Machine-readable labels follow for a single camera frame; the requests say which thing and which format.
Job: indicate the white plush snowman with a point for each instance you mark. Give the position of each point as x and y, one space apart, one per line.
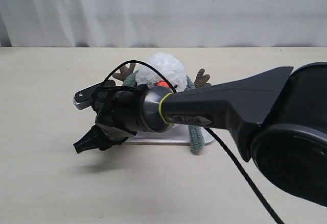
169 66

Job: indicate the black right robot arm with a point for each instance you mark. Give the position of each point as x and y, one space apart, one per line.
277 119

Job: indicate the teal fleece scarf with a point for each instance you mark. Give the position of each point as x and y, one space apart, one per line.
196 138

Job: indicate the white backdrop curtain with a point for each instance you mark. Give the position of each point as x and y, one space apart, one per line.
163 23

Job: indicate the white plastic tray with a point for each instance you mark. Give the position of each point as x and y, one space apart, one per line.
177 135

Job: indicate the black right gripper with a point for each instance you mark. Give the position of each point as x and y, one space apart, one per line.
117 118

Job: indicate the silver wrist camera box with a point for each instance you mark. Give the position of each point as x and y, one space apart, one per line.
82 99

